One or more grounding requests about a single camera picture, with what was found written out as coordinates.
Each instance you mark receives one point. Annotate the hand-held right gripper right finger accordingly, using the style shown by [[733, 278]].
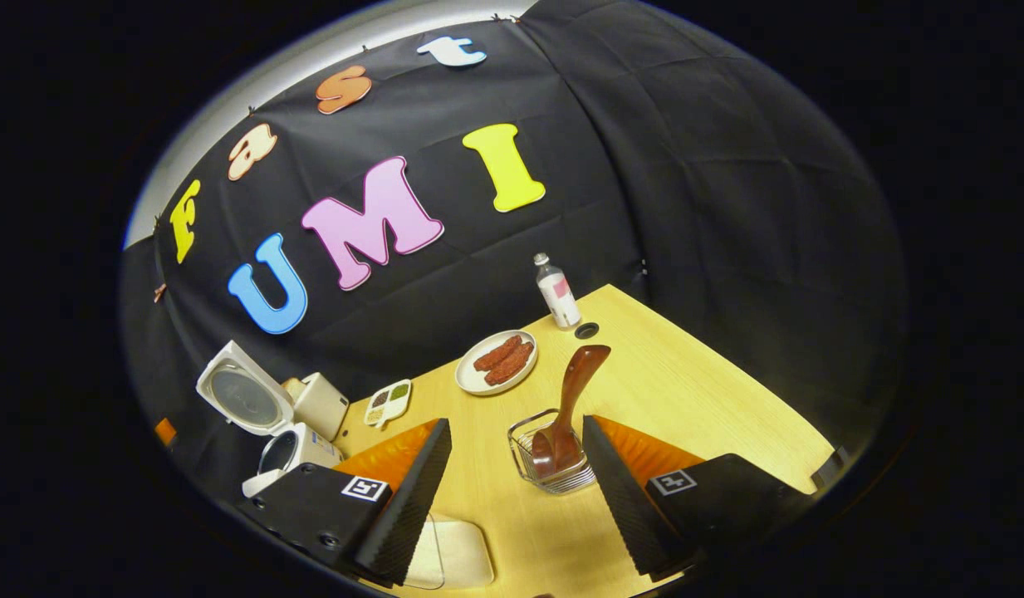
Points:
[[628, 507]]

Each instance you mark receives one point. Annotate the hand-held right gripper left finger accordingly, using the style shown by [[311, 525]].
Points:
[[404, 507]]

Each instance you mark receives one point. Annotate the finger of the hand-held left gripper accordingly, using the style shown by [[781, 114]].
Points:
[[165, 432]]

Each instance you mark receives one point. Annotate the white rice cooker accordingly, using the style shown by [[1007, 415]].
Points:
[[312, 448]]

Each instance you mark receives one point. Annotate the brown wooden spoon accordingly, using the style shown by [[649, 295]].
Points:
[[578, 382]]

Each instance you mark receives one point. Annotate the white divided grain dish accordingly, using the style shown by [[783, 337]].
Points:
[[387, 404]]

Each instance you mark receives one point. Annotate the white toaster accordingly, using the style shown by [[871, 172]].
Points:
[[325, 407]]

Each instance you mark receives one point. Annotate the white round plate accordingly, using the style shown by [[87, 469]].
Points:
[[466, 378]]

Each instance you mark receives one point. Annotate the red-brown meat piece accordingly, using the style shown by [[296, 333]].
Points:
[[509, 365], [497, 354]]

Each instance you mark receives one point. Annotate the clear bottle with pink label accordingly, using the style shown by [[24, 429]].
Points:
[[559, 295]]

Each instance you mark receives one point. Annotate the black backdrop cloth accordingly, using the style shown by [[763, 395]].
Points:
[[727, 166]]

